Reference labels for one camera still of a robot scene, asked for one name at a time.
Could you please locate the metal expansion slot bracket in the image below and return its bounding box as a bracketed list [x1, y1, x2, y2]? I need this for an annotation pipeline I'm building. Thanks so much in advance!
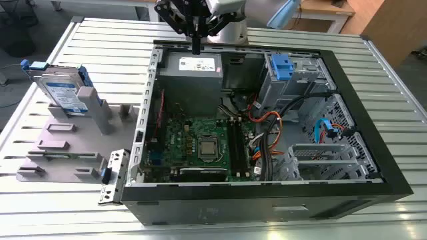
[97, 148, 132, 207]

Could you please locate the wooden desk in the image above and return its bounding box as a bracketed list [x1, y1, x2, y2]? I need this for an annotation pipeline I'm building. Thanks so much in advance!
[292, 0, 356, 35]

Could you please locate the black RAM slot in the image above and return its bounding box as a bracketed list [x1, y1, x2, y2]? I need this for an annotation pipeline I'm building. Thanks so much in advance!
[227, 118, 241, 177]
[236, 118, 252, 177]

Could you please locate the orange wire bundle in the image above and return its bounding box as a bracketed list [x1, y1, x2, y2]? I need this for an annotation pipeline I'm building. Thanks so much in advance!
[248, 111, 287, 161]

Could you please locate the grey power supply unit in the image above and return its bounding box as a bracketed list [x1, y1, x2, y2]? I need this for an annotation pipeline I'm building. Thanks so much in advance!
[157, 52, 224, 118]

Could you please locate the thick black cable bundle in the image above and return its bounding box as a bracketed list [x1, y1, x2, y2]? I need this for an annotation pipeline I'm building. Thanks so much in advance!
[259, 91, 337, 182]

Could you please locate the green motherboard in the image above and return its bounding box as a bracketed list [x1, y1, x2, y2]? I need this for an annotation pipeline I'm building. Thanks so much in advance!
[143, 117, 264, 181]

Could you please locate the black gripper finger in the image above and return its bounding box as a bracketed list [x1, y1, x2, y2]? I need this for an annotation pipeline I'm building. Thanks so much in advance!
[196, 11, 247, 55]
[155, 0, 197, 55]

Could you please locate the green RAM stick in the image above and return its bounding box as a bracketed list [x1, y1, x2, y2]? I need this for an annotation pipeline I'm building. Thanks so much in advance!
[44, 152, 97, 159]

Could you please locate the grey optical drive cage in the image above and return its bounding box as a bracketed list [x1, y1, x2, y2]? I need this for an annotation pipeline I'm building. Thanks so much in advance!
[257, 52, 339, 112]

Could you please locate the black graphics card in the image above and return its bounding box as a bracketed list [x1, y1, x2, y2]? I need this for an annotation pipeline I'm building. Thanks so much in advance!
[169, 167, 229, 183]

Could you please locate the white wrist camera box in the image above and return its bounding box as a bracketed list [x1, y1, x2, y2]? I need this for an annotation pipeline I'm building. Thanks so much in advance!
[203, 0, 248, 20]

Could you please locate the black bin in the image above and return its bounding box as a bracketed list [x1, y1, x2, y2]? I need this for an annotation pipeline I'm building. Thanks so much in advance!
[0, 21, 37, 59]

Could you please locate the hard disk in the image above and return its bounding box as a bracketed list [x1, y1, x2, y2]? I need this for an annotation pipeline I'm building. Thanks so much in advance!
[20, 59, 101, 117]

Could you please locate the metal disk bay cage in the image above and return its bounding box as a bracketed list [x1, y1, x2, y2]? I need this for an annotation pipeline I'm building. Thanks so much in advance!
[285, 143, 381, 181]

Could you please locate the grey parts rack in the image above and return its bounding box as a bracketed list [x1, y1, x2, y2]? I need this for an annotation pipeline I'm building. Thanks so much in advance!
[14, 86, 143, 185]

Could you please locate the blue data wire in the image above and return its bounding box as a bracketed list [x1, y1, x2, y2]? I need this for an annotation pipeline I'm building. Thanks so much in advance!
[312, 117, 345, 145]

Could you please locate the CPU socket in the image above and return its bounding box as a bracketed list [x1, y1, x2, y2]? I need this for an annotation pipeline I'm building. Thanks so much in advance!
[196, 134, 224, 163]

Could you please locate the coloured power wire black plug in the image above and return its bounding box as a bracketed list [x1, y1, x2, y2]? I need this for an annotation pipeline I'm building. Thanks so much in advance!
[332, 123, 360, 139]

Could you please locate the blue drive bay latch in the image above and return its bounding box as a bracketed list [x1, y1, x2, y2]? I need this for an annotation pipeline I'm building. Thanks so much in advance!
[271, 53, 296, 81]

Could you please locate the black open PC case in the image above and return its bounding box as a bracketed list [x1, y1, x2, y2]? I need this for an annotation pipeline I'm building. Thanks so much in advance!
[119, 39, 415, 227]

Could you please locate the blue and black bracket latch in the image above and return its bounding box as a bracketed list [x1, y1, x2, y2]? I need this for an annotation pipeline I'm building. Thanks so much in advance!
[100, 167, 113, 185]

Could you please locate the silver CPU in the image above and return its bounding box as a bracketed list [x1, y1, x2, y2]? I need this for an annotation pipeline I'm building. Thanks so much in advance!
[199, 141, 217, 155]

